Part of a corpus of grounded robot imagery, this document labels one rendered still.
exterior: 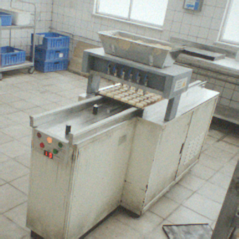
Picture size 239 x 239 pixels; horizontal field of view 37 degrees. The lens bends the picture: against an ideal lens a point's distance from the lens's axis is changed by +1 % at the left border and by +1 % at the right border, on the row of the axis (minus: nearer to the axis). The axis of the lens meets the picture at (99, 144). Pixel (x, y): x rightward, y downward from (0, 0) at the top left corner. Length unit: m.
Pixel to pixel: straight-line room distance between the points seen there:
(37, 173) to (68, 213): 0.31
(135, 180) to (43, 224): 0.76
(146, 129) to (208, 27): 3.40
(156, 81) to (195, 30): 3.34
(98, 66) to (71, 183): 1.01
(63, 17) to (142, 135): 4.97
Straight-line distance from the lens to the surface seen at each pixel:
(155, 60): 2.43
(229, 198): 0.81
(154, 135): 2.46
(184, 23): 5.82
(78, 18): 6.95
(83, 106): 2.42
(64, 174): 2.06
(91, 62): 2.69
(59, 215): 2.23
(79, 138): 1.94
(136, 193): 2.70
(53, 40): 6.44
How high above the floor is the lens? 1.68
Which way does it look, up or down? 25 degrees down
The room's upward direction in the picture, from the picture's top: 9 degrees clockwise
